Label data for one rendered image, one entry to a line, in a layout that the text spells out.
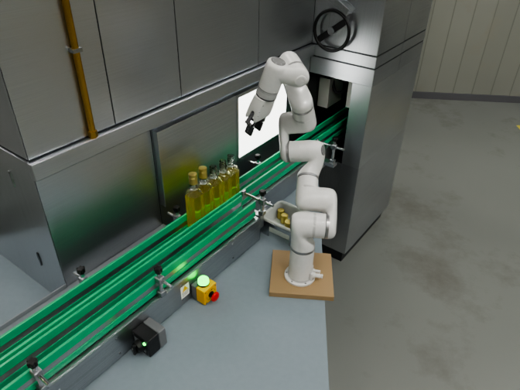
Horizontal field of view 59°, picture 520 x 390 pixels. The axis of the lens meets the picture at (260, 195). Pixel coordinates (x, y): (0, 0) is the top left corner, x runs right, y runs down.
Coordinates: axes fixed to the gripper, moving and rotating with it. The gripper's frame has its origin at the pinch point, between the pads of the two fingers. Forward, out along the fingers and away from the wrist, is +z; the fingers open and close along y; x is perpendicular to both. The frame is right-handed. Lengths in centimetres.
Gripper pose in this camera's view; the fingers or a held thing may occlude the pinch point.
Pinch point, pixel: (254, 127)
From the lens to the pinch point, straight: 171.5
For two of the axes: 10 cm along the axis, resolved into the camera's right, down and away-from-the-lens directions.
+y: -6.0, 4.4, -6.7
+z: -2.9, 6.6, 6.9
